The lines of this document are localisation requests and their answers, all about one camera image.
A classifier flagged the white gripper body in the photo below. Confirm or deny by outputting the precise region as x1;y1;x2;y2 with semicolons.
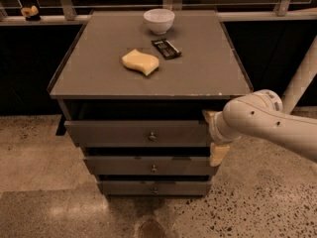
209;112;242;145

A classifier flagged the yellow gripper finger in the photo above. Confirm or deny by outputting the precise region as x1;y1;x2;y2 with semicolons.
210;143;230;167
202;110;216;123

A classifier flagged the grey top drawer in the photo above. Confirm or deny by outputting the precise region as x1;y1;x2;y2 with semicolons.
64;120;211;148

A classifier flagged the grey drawer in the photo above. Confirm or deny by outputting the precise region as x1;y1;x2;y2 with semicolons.
64;120;211;148
98;180;211;196
84;156;215;176

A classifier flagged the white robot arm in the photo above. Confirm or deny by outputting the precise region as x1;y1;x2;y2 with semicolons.
203;38;317;167

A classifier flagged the grey drawer cabinet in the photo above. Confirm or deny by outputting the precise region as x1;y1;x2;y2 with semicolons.
49;11;252;184

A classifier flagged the grey bottom drawer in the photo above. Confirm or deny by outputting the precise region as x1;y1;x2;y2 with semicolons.
98;180;211;196

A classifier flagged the grey middle drawer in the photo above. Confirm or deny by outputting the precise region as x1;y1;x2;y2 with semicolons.
84;156;215;176

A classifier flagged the black snack bar wrapper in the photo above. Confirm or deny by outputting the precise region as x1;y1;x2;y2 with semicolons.
152;39;181;60

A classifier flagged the yellow sponge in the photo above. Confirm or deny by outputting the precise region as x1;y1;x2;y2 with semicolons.
122;50;159;76

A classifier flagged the white ceramic bowl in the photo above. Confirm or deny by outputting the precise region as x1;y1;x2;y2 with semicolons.
144;9;175;35

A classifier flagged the metal window railing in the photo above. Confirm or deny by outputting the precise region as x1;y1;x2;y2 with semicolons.
0;0;317;25

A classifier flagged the small yellow black object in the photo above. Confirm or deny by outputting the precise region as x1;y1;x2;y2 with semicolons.
21;5;41;21

